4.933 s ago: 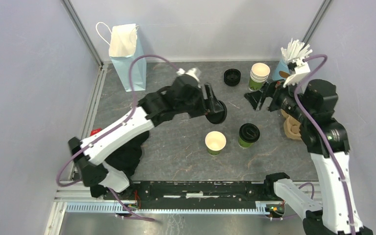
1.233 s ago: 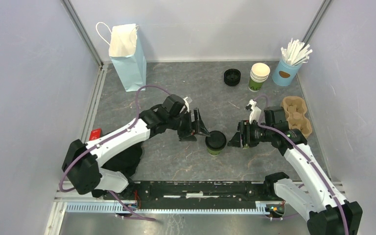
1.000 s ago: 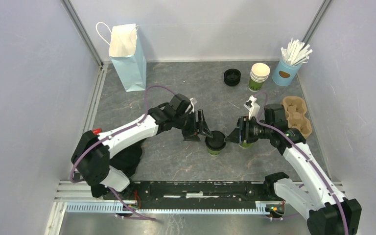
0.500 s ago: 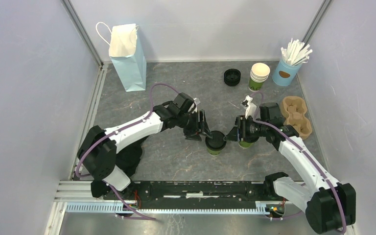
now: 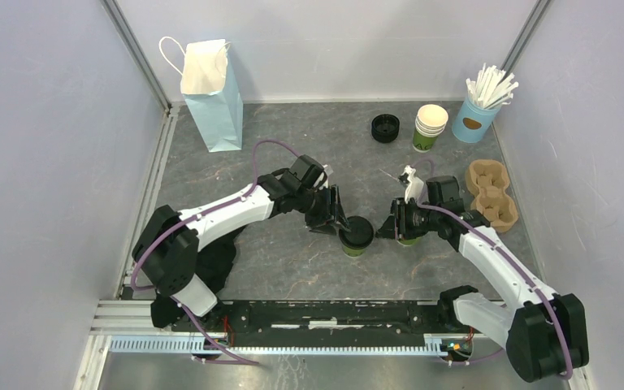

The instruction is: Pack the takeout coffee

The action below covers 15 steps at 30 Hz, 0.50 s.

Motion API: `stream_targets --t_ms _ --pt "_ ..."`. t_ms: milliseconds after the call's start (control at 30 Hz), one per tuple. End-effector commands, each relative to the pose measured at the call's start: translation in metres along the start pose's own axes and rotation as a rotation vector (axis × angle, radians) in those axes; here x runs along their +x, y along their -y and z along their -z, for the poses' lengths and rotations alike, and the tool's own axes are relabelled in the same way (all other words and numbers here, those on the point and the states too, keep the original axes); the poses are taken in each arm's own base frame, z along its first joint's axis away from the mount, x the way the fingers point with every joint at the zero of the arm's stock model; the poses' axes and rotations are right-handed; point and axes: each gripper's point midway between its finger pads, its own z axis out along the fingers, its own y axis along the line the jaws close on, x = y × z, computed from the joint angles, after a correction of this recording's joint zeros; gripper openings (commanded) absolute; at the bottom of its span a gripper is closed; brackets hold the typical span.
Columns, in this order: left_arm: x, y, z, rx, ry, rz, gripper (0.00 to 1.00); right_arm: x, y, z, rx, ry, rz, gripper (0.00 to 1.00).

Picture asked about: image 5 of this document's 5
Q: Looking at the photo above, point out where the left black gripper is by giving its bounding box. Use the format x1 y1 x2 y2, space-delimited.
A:
294 185 351 237

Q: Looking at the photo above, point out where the stack of paper cups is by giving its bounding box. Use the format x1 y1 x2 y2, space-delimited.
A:
412 104 449 153

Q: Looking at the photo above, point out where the purple cable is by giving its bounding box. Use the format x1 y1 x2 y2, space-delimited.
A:
409 157 574 380
129 140 302 367

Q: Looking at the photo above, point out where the black cloth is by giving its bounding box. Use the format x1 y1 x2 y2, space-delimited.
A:
150 227 245 328

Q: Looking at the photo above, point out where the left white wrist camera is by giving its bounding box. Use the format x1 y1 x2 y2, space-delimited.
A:
321 164 333 188

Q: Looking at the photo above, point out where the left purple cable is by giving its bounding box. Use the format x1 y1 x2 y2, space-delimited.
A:
129 140 302 367

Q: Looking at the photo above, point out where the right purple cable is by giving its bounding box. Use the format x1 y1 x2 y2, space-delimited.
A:
409 157 574 380

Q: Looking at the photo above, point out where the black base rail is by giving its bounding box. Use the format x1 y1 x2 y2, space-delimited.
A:
171 299 492 349

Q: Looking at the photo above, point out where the blue straw holder can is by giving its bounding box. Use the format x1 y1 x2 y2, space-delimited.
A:
452 97 501 144

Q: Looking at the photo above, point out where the brown pulp cup carrier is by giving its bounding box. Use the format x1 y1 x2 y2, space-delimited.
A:
465 159 519 233

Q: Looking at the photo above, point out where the light blue paper bag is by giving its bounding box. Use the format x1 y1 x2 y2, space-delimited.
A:
158 37 243 152

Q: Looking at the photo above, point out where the stack of black lids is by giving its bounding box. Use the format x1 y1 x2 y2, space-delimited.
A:
370 114 400 144

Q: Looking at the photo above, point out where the white cable tray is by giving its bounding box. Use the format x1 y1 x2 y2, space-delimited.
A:
109 336 463 358

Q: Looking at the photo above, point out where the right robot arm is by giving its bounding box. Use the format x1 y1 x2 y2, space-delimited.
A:
375 167 589 383

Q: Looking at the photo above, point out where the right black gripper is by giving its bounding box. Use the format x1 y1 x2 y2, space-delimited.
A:
374 197 440 240

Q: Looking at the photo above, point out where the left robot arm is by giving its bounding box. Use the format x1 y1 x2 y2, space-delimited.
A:
132 154 350 331

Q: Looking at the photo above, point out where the green paper coffee cup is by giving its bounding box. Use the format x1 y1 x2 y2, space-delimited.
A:
397 237 421 247

